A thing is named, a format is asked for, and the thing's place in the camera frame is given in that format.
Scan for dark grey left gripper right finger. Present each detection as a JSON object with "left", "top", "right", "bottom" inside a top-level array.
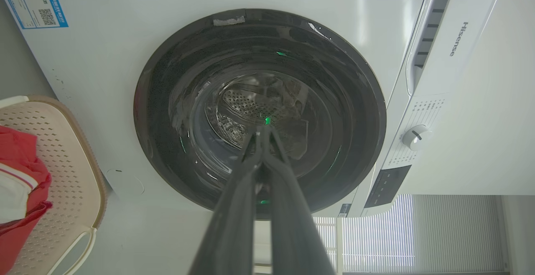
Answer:
[{"left": 262, "top": 125, "right": 336, "bottom": 275}]

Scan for round dark glass washer door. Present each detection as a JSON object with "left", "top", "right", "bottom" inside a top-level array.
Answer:
[{"left": 133, "top": 8, "right": 387, "bottom": 220}]

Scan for blue energy label sticker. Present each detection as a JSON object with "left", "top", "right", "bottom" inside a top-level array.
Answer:
[{"left": 3, "top": 0, "right": 69, "bottom": 30}]

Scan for red and white garment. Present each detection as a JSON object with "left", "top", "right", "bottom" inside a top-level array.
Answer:
[{"left": 0, "top": 125, "right": 53, "bottom": 275}]

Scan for white washer control knob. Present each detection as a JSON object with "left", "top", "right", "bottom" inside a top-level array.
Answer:
[{"left": 402, "top": 125, "right": 433, "bottom": 151}]

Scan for black washer display panel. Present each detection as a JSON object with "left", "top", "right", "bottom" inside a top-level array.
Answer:
[{"left": 364, "top": 165, "right": 412, "bottom": 209}]

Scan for white vertical window blinds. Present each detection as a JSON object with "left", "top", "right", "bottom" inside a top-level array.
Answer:
[{"left": 313, "top": 194, "right": 506, "bottom": 274}]

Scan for white detergent drawer handle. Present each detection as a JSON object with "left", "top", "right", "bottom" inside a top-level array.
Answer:
[{"left": 405, "top": 0, "right": 459, "bottom": 97}]

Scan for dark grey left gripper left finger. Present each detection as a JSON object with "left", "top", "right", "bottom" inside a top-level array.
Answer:
[{"left": 189, "top": 125, "right": 265, "bottom": 275}]

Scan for white Hisense washing machine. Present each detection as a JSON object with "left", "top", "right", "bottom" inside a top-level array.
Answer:
[{"left": 0, "top": 0, "right": 535, "bottom": 219}]

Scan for beige perforated laundry basket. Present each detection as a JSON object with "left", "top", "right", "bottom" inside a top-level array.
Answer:
[{"left": 0, "top": 95, "right": 107, "bottom": 275}]

